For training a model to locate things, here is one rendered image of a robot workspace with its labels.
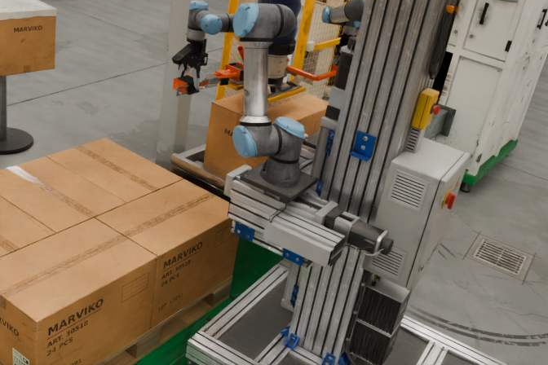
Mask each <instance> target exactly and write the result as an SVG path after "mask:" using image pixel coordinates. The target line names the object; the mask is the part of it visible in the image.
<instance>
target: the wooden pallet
mask: <svg viewBox="0 0 548 365"><path fill-rule="evenodd" d="M231 285H232V276H231V277H229V278H228V279H226V280H224V281H223V282H222V283H221V284H219V285H217V286H216V287H214V288H212V289H211V290H210V291H208V292H206V293H205V294H203V295H202V296H200V297H198V298H197V299H196V300H195V301H193V302H191V303H190V304H188V305H187V306H185V307H184V308H182V309H181V310H179V311H177V312H176V313H174V314H173V315H171V316H170V317H169V318H167V319H165V320H164V321H162V322H161V323H159V324H158V325H157V326H155V327H153V328H151V329H149V330H148V331H147V332H145V333H144V334H143V335H141V336H139V337H138V338H136V339H135V340H133V341H132V342H131V343H129V344H128V345H125V346H124V347H122V348H121V349H119V350H118V351H117V352H115V353H114V354H112V355H110V356H109V357H107V358H106V359H105V360H103V361H102V362H100V363H98V364H97V365H133V364H134V363H136V362H138V361H139V360H140V359H142V358H143V357H144V356H146V355H147V354H149V353H151V352H152V351H153V350H155V349H156V348H157V347H159V346H160V345H162V344H163V343H165V342H166V341H168V340H169V339H170V338H171V337H173V336H175V335H176V334H178V333H179V332H181V331H182V330H184V329H185V328H186V327H187V326H189V325H190V324H192V323H194V322H195V321H197V320H198V319H199V318H200V317H202V316H203V315H205V314H206V313H208V312H209V311H211V310H213V309H214V308H215V307H216V306H218V305H219V304H221V303H222V302H224V301H225V300H227V299H228V298H229V294H230V290H231Z"/></svg>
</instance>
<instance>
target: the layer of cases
mask: <svg viewBox="0 0 548 365"><path fill-rule="evenodd" d="M228 207H229V202H227V201H226V200H223V199H222V198H220V197H218V196H216V195H214V194H212V193H210V192H208V191H206V190H204V189H203V188H201V187H199V186H197V185H195V184H193V183H191V182H189V181H187V180H185V179H183V178H181V177H180V176H178V175H176V174H173V173H171V172H170V171H168V170H167V169H164V168H162V167H161V166H159V165H156V164H154V163H152V162H151V161H149V160H147V159H145V158H143V157H142V156H139V155H137V154H135V153H133V152H131V151H130V150H128V149H126V148H124V147H122V146H120V145H118V144H116V143H114V142H112V141H111V140H109V139H107V138H104V139H100V140H97V141H94V142H91V143H87V144H83V145H81V146H78V147H74V148H70V149H68V150H65V151H62V152H57V153H55V154H52V155H49V156H44V157H42V158H39V159H36V160H33V161H29V162H25V163H23V164H20V165H15V166H12V167H10V168H7V169H2V170H0V365H97V364H98V363H100V362H102V361H103V360H105V359H106V358H107V357H109V356H110V355H112V354H114V353H115V352H117V351H118V350H119V349H121V348H122V347H124V346H125V345H128V344H129V343H131V342H132V341H133V340H135V339H136V338H138V337H139V336H141V335H143V334H144V333H145V332H147V331H148V330H149V329H151V328H153V327H155V326H157V325H158V324H159V323H161V322H162V321H164V320H165V319H167V318H169V317H170V316H171V315H173V314H174V313H176V312H177V311H179V310H181V309H182V308H184V307H185V306H187V305H188V304H190V303H191V302H193V301H195V300H196V299H197V298H198V297H200V296H202V295H203V294H205V293H206V292H208V291H210V290H211V289H212V288H214V287H216V286H217V285H219V284H221V283H222V282H223V281H224V280H226V279H228V278H229V277H231V276H232V272H233V267H234V263H235V258H236V250H237V245H238V240H239V236H238V235H235V234H234V233H232V232H230V230H231V225H232V219H231V218H229V217H228Z"/></svg>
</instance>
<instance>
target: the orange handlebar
mask: <svg viewBox="0 0 548 365"><path fill-rule="evenodd" d="M286 70H288V71H291V72H292V73H296V74H298V75H301V76H303V77H306V78H309V79H311V80H313V81H320V80H323V79H326V78H328V77H332V76H335V75H336V73H337V69H336V70H333V71H331V72H328V73H324V74H321V75H318V76H315V75H312V74H310V73H306V72H304V71H302V70H300V69H297V68H294V67H291V66H289V65H287V66H286ZM211 74H213V75H215V76H216V77H219V79H218V81H220V78H225V77H229V80H231V79H230V78H233V77H237V73H231V70H230V69H228V70H222V69H221V70H218V71H215V73H211Z"/></svg>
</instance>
